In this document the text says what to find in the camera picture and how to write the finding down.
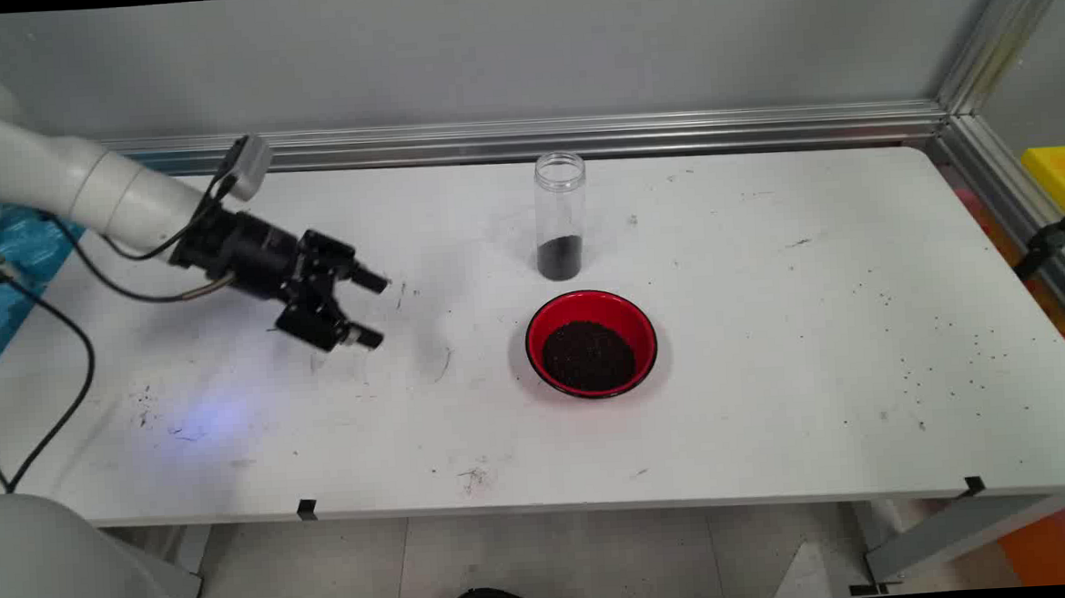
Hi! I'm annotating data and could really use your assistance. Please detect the black camera cable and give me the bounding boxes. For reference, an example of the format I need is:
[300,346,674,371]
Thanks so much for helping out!
[93,171,245,264]

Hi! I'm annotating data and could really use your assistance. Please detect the yellow box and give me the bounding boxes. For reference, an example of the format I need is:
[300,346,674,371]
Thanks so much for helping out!
[1021,146,1065,216]

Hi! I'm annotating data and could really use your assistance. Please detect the long aluminium frame rail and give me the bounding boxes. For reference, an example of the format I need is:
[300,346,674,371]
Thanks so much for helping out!
[97,95,950,186]

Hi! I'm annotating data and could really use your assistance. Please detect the short aluminium side rail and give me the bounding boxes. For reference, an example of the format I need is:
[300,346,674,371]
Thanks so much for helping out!
[928,107,1065,347]

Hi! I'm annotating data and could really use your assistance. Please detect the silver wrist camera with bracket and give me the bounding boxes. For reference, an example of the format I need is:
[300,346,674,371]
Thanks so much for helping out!
[212,134,276,205]

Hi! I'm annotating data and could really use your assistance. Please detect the black stand clamp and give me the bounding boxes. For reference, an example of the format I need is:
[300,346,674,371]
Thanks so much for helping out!
[1010,200,1065,281]

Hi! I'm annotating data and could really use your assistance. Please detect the dark granules from jar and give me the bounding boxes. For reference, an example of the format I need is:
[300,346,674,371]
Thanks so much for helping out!
[536,235,585,283]

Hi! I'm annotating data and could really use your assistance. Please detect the orange floor object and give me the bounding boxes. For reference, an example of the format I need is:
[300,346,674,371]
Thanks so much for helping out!
[994,494,1065,588]

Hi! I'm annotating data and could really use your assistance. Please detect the red bowl with black rim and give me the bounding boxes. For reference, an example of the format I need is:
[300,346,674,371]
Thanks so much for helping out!
[522,286,662,403]

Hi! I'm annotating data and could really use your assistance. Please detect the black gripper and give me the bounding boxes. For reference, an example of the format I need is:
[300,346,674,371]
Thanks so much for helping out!
[166,200,396,362]

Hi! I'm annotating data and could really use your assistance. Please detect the upright aluminium frame post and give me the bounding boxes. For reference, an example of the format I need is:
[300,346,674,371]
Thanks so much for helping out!
[929,0,1065,119]

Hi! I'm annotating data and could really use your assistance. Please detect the dark granules pile in bowl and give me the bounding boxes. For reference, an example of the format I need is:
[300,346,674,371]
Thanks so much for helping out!
[539,319,638,395]

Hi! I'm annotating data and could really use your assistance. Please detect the grey table leg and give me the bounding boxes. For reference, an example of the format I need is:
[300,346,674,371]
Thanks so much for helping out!
[98,523,218,598]
[844,490,1065,598]

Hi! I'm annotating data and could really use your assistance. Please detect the clear plastic jar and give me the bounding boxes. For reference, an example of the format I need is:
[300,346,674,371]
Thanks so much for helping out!
[532,150,593,283]

